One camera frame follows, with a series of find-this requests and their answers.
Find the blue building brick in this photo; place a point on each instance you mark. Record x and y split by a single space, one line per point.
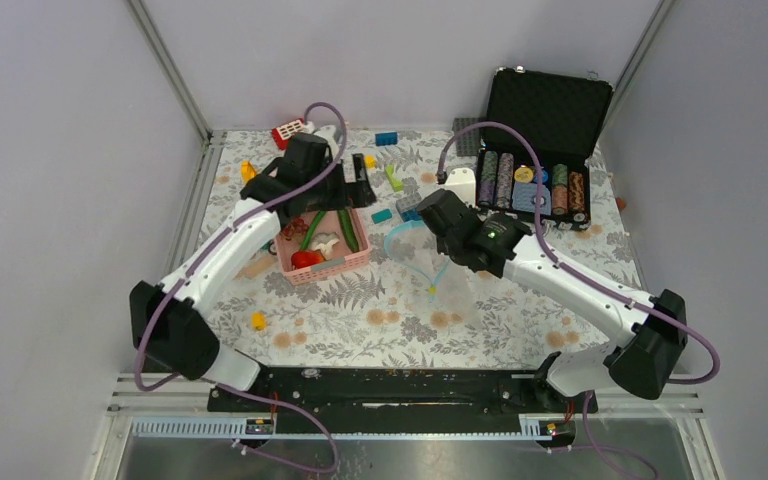
410 215

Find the black poker chip case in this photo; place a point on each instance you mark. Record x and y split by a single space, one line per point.
534 158

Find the white mushroom toy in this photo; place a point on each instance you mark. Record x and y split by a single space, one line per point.
325 242

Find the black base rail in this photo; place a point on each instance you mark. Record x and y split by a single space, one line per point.
400 401

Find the teal small block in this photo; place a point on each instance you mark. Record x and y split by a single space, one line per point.
381 216

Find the yellow brick near front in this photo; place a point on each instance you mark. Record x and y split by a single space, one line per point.
258 321

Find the green curved block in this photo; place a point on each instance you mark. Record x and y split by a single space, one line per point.
395 183

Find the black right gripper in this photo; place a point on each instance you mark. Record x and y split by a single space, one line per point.
442 245

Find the blue brick far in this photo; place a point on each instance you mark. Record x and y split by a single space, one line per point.
386 138

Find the yellow toy frame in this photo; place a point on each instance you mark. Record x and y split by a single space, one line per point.
247 172

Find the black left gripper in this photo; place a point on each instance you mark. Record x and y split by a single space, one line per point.
342 200

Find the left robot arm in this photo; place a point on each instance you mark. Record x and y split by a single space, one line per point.
169 318

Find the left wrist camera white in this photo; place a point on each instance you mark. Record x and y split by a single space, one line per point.
331 133

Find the red pepper toy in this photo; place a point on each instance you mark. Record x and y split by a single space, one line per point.
306 258

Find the grey baseplate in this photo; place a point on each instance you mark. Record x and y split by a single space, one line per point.
470 143

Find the wooden plank block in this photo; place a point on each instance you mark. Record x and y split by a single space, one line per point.
256 267

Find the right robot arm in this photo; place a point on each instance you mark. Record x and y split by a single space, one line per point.
641 350

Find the grey building brick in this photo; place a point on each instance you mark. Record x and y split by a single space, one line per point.
408 202

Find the clear zip top bag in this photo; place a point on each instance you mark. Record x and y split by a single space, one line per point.
436 286

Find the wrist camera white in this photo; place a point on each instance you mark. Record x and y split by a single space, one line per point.
462 182
331 133

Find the pink perforated plastic basket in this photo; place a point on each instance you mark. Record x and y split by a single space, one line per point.
342 262

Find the red window block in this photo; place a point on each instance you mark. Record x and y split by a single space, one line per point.
281 134

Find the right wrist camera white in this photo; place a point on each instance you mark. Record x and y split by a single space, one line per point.
462 182

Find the green bean pod toy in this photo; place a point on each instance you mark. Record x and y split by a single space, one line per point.
348 231

